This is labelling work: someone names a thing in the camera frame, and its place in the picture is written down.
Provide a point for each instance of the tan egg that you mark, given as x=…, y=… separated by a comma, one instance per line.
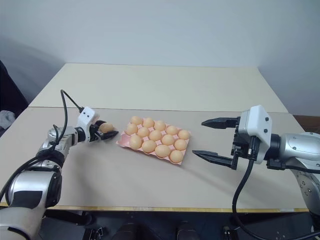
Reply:
x=176, y=156
x=155, y=135
x=172, y=130
x=159, y=125
x=148, y=122
x=136, y=120
x=162, y=151
x=136, y=142
x=167, y=139
x=143, y=132
x=107, y=127
x=183, y=134
x=131, y=129
x=180, y=144
x=149, y=146

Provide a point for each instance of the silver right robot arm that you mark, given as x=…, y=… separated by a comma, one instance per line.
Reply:
x=297, y=147

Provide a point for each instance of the dark rounded shape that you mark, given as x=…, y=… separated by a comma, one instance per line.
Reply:
x=187, y=232

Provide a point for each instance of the pink egg tray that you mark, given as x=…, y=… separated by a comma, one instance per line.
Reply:
x=123, y=139

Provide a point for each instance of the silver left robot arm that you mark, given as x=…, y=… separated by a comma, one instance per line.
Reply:
x=27, y=180

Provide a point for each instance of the grey crumpled cloth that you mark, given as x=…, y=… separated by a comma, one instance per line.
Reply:
x=6, y=119

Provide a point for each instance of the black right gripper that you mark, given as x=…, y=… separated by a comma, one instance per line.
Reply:
x=241, y=148

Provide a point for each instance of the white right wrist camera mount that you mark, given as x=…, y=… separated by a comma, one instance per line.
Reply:
x=260, y=125

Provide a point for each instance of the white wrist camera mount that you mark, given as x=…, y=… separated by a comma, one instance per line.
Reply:
x=260, y=125
x=85, y=119

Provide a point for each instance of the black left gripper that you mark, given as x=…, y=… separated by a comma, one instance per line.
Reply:
x=94, y=135

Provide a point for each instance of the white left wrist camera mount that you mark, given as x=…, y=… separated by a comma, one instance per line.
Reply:
x=85, y=119

